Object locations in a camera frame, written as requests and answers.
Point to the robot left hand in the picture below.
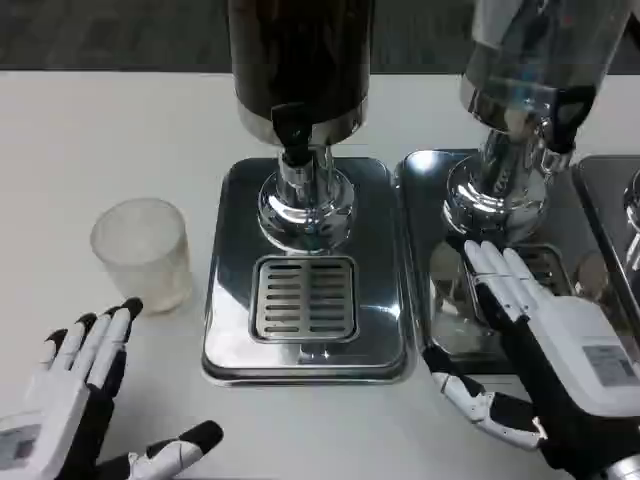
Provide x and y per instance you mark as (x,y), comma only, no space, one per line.
(60,400)

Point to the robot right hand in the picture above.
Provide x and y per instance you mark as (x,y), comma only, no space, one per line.
(570,350)

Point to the clear ribbed glass cup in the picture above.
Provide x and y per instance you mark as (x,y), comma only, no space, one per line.
(145,260)

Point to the black tap of dark dispenser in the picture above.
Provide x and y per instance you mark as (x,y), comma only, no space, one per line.
(291,132)

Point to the robot right arm silver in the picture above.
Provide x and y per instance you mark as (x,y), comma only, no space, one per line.
(627,471)

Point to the slotted steel drip grid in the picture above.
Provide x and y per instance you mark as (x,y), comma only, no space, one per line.
(547,272)
(306,300)

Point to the steel drip tray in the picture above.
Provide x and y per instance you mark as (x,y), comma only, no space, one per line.
(615,210)
(380,280)
(425,200)

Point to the chrome dispenser foot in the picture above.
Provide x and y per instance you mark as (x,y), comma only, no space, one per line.
(634,210)

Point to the black tap of clear dispenser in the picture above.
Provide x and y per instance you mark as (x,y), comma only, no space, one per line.
(567,117)

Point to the clear tank drink dispenser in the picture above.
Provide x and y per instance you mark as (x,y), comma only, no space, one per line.
(530,50)

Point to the dark tank drink dispenser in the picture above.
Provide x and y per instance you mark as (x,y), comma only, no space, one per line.
(300,50)

